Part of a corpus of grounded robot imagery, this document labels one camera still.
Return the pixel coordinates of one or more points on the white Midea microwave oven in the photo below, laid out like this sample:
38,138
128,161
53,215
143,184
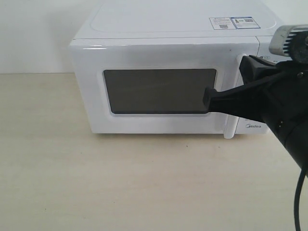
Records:
183,19

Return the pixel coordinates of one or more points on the white microwave door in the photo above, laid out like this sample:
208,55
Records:
139,86

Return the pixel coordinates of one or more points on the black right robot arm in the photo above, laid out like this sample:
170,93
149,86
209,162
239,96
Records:
297,144

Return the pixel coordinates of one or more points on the label sticker on microwave top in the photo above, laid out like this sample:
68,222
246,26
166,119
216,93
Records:
232,23

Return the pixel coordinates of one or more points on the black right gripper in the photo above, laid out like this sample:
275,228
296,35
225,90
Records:
276,94

